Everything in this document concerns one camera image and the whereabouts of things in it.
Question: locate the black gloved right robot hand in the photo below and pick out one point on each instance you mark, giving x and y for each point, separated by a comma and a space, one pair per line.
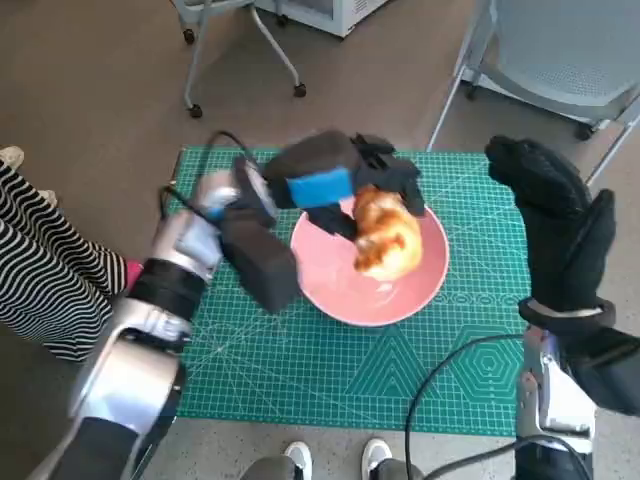
565, 240

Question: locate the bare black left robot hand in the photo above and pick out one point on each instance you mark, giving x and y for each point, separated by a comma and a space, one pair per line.
315, 170

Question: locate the orange braided toy bread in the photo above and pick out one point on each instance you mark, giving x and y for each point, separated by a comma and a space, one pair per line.
390, 235

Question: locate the pink bowl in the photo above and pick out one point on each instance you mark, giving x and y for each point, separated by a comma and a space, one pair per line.
340, 295

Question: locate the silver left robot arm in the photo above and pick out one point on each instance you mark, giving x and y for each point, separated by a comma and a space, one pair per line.
185, 245

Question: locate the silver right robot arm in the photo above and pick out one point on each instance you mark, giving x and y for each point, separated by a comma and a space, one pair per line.
555, 400

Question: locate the white cabinet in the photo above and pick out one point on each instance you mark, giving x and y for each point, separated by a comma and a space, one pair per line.
340, 15

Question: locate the grey mesh chair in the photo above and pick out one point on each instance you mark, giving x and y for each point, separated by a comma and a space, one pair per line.
565, 50

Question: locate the green cutting mat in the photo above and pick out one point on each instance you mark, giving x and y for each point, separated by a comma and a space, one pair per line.
300, 375

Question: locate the pink slipper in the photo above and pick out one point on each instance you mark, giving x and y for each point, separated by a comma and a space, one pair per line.
135, 275

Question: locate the person's beige shoe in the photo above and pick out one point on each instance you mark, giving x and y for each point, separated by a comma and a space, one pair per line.
50, 196
11, 156

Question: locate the white shoe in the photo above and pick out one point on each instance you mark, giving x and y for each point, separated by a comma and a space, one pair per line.
298, 457
376, 455

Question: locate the person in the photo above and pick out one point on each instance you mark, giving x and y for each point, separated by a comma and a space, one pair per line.
40, 250

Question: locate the dark grey leg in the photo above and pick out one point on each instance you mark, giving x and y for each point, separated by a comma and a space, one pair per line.
397, 472
270, 471

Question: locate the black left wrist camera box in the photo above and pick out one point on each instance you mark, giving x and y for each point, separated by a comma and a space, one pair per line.
265, 270

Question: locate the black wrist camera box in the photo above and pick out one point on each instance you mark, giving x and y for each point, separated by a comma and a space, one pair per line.
265, 270
610, 365

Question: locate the grey chair frame with casters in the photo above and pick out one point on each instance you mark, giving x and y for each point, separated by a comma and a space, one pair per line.
196, 111

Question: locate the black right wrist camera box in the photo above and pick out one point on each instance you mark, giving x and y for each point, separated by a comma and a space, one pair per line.
610, 365

